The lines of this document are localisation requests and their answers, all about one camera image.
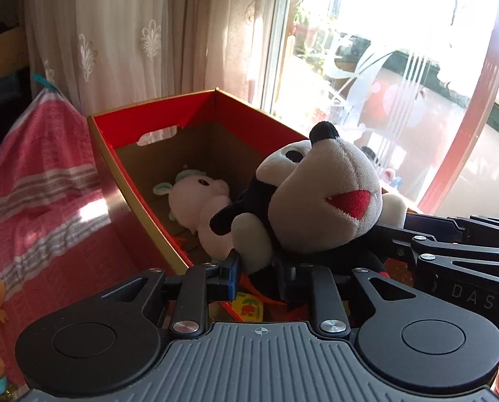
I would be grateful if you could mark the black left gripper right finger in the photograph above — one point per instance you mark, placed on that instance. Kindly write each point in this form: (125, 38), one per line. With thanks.
(315, 287)

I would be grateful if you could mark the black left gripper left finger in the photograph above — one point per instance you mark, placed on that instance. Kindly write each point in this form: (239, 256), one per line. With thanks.
(196, 289)

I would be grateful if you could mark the Mickey Mouse plush toy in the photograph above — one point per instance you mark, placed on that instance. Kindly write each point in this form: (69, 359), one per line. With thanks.
(311, 202)

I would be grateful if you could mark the pink plush toy in box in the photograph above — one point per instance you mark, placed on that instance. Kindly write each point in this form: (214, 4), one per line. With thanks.
(194, 199)

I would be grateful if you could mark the red cardboard box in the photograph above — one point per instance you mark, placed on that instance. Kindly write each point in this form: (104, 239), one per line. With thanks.
(139, 146)

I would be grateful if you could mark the pink striped cloth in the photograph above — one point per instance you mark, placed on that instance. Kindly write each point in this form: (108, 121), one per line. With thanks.
(57, 242)

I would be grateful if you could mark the teal clothes peg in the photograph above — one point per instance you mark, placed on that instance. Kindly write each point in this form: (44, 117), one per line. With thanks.
(41, 80)

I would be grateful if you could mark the white embroidered curtain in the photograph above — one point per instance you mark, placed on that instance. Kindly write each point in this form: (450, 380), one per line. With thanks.
(105, 54)

